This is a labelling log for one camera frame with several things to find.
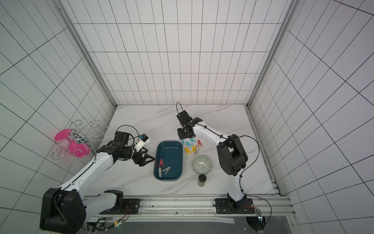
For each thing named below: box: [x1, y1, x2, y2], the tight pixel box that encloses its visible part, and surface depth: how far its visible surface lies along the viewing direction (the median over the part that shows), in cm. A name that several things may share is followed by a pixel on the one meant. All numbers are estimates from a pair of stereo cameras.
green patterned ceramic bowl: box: [191, 155, 213, 176], surface depth 87 cm
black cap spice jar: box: [197, 173, 207, 188], surface depth 75 cm
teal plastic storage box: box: [153, 140, 184, 181], surface depth 90 cm
